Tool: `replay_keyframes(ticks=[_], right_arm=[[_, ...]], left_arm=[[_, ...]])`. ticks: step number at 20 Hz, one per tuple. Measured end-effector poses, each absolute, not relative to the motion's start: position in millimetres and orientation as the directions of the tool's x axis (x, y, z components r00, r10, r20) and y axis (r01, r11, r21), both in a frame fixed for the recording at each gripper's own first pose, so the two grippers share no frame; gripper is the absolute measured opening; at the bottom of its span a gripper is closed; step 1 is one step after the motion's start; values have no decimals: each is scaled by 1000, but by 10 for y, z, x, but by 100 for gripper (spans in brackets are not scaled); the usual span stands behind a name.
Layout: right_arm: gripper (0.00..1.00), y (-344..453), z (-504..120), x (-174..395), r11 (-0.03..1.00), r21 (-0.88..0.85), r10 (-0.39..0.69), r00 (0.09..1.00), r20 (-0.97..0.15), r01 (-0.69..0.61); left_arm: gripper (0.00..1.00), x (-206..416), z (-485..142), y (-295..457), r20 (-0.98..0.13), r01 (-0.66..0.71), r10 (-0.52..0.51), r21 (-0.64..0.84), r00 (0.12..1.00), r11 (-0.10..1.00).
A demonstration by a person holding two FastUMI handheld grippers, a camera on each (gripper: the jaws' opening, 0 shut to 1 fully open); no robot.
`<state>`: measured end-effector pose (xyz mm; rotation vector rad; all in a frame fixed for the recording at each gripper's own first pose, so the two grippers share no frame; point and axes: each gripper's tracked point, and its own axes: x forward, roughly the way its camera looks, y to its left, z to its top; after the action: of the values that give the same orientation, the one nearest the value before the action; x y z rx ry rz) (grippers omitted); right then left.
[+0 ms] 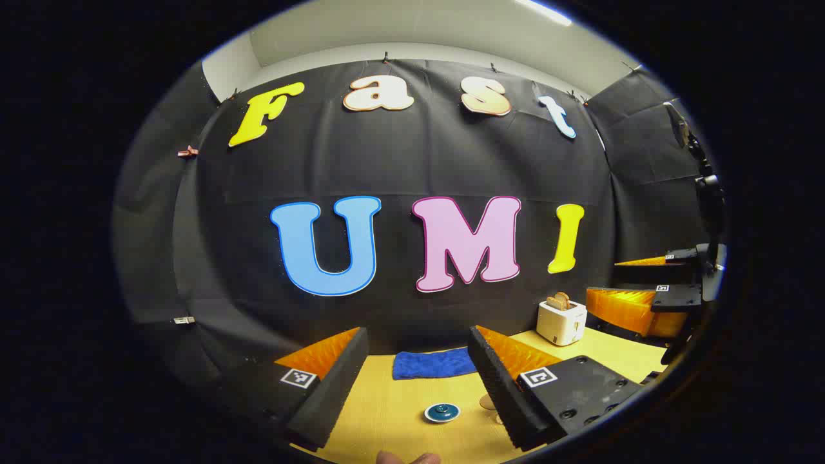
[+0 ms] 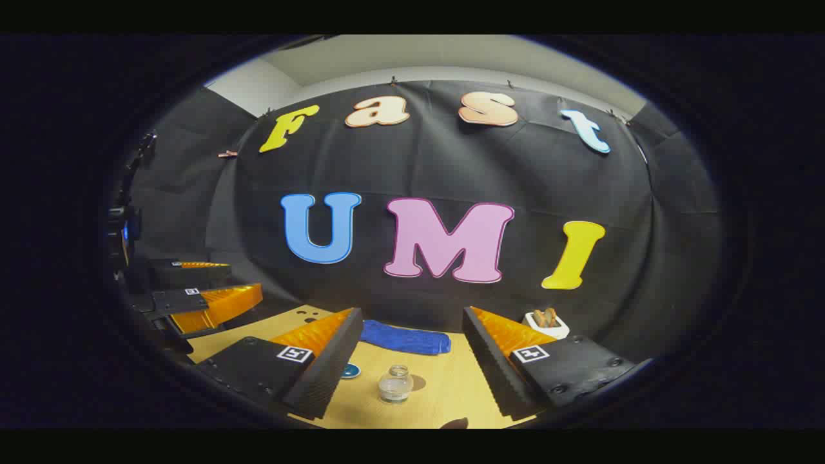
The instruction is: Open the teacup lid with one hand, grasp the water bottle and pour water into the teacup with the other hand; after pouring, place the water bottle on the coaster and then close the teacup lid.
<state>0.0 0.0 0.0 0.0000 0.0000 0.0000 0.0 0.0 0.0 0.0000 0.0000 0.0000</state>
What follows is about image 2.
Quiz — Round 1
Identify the blue towel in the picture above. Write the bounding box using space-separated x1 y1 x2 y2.
360 320 452 356

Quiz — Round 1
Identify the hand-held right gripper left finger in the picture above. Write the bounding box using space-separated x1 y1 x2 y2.
197 307 365 421

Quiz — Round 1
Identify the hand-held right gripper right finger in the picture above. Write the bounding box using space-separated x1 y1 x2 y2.
462 305 652 420

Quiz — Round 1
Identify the clear plastic water bottle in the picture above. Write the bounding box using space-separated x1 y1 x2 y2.
378 364 414 404

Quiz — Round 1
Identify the black backdrop cloth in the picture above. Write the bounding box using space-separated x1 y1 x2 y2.
126 79 723 362

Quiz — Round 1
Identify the white toaster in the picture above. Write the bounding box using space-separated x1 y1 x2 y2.
523 311 570 340

